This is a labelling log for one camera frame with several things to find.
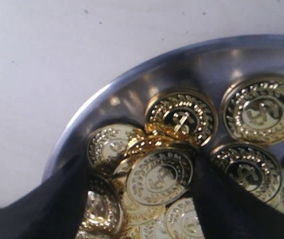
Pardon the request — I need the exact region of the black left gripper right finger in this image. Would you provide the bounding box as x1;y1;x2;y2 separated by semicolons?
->
192;155;284;239

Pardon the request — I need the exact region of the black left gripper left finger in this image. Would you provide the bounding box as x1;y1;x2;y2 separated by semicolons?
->
0;156;88;239

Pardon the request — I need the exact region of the gold coin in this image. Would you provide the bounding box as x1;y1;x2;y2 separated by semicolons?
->
211;142;283;202
87;123;145;175
127;147;193;206
221;75;284;145
145;88;218;146
80;174;123;236

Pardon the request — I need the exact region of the round steel plate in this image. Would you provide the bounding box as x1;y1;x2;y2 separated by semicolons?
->
41;34;284;239

